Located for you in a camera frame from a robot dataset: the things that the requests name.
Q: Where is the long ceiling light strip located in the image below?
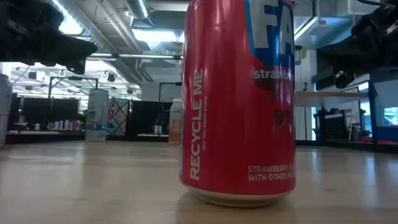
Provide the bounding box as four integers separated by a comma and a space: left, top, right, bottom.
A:
86, 52, 184, 60

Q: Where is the black partition panel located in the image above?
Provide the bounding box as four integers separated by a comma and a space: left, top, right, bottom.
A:
129, 100, 174, 141
9, 98, 81, 131

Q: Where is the white and pink tall can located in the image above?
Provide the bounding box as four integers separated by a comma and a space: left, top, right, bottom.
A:
0, 73, 13, 147

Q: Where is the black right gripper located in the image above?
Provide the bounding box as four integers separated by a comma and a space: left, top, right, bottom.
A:
316, 1, 398, 90

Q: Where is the white Celsius Arctic can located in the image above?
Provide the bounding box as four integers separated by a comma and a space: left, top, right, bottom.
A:
85, 88, 110, 143

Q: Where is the black wire cart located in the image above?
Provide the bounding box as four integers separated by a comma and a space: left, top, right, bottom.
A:
313, 107, 354, 142

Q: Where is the blue bin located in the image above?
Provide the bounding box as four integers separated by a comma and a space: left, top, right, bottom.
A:
375, 125, 398, 143

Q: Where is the black camera stand frame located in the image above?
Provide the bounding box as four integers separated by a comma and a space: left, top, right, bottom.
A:
47, 76, 100, 100
158, 82, 183, 103

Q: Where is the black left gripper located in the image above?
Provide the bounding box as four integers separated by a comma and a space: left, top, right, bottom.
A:
0, 0, 98, 76

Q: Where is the red Fanta strawberry can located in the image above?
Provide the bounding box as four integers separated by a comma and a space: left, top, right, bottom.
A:
179, 0, 297, 208

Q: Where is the pink Spindrift can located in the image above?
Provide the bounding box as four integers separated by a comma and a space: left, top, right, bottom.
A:
168, 98, 184, 144

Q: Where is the colourful patterned panel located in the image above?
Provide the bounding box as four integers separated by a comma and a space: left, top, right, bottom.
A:
106, 97, 130, 136

